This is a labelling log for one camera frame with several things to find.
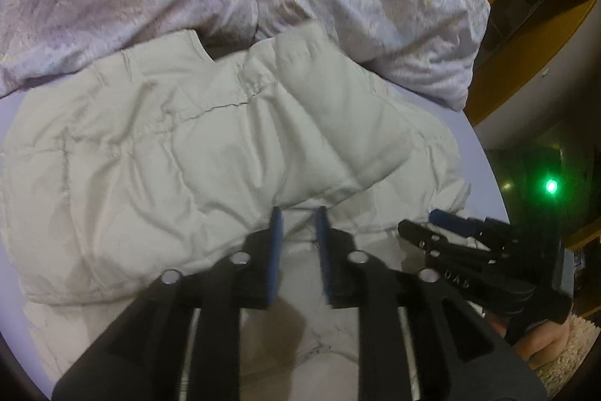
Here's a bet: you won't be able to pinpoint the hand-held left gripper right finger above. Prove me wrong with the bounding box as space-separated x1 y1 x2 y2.
314 206 548 401

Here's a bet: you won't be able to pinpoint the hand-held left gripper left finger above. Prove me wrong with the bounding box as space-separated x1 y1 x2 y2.
51 206 284 401

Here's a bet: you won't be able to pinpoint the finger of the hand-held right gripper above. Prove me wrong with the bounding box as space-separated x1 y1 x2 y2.
428 208 517 251
398 220 494 277

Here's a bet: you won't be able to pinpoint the white puffer jacket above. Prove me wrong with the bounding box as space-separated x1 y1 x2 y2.
0 27 473 387

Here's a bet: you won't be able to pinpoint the person's right forearm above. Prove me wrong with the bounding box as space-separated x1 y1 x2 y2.
514 316 571 368

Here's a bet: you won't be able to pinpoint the beige fluffy rug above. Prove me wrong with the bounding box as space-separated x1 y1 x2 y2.
535 315 601 398

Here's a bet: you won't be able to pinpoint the bed with lavender sheet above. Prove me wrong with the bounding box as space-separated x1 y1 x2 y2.
0 82 515 401

